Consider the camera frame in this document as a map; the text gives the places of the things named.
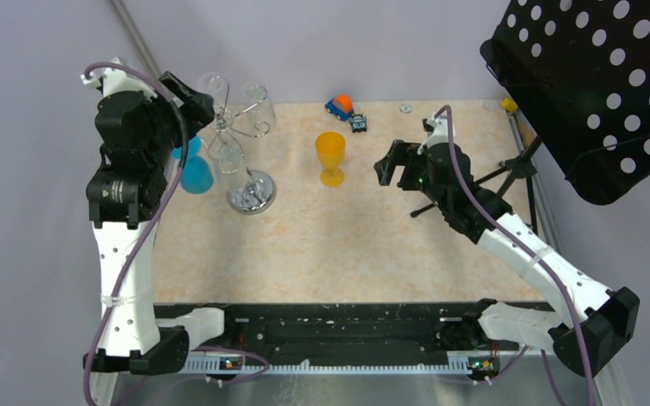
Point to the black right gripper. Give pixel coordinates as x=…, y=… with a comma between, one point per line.
x=401, y=153

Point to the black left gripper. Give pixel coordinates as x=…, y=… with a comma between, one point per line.
x=197, y=107

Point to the yellow plastic wine glass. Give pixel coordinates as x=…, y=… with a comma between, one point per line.
x=330, y=149

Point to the clear wine glass front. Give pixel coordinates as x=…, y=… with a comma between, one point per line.
x=231, y=170

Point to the clear wine glass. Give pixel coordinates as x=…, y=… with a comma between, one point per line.
x=231, y=170
x=218, y=87

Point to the blue plastic wine glass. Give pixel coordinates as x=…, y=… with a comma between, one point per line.
x=197, y=177

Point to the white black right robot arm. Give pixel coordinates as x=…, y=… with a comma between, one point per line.
x=588, y=323

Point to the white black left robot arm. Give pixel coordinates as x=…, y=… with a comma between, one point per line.
x=141, y=122

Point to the clear wine glass back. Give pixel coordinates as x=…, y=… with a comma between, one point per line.
x=218, y=87

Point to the chrome wine glass rack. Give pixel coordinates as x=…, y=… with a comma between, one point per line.
x=248, y=191

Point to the clear textured glass right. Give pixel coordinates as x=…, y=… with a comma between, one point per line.
x=258, y=116

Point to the blue orange toy car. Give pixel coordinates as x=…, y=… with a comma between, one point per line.
x=341, y=107

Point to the yellow corner block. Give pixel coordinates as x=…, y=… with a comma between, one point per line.
x=509, y=105

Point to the black tripod stand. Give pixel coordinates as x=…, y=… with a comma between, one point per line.
x=504, y=173

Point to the black perforated music stand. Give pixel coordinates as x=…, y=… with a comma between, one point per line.
x=580, y=73

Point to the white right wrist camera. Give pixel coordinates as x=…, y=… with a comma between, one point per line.
x=438, y=130

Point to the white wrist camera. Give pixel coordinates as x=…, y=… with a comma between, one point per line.
x=108, y=81
x=438, y=130

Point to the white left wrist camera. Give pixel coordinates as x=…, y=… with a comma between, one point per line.
x=108, y=81

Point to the aluminium frame rail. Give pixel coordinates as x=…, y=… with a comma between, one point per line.
x=136, y=39

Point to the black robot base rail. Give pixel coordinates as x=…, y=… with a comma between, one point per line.
x=354, y=335

